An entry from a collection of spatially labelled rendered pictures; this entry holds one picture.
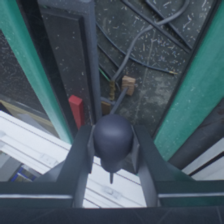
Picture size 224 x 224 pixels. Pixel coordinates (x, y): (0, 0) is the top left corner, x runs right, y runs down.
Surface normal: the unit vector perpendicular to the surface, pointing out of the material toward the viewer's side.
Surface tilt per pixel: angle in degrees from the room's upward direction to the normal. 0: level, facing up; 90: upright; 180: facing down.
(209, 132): 0
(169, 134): 0
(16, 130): 90
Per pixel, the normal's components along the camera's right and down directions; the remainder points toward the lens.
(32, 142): 0.01, -0.59
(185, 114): -0.43, 0.73
